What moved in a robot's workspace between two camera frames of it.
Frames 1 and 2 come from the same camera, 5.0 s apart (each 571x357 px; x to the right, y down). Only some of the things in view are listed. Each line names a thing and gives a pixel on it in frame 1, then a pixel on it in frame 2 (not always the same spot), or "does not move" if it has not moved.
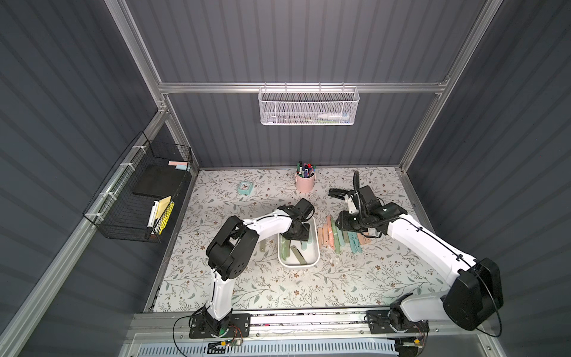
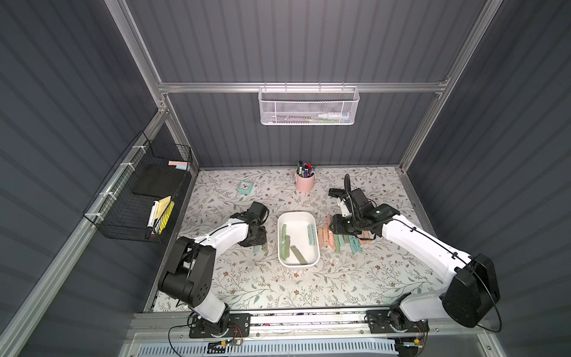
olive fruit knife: (346, 236) to (311, 234)
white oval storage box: (295, 253) does not move
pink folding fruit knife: (331, 235) does not move
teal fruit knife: (355, 244) does not move
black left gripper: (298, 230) to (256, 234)
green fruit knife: (335, 236) does not move
